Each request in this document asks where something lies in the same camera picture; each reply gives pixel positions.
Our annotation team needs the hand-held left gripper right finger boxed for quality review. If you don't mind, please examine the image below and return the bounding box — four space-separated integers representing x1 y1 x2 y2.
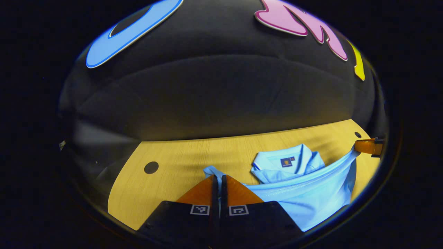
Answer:
220 174 306 249

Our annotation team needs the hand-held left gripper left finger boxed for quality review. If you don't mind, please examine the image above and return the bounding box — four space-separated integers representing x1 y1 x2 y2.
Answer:
137 174 220 249

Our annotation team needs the light blue T-shirt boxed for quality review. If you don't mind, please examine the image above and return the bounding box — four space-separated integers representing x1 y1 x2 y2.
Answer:
203 144 361 232

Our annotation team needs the black backdrop cloth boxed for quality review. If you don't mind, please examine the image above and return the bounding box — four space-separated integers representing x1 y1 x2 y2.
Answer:
59 0 388 177

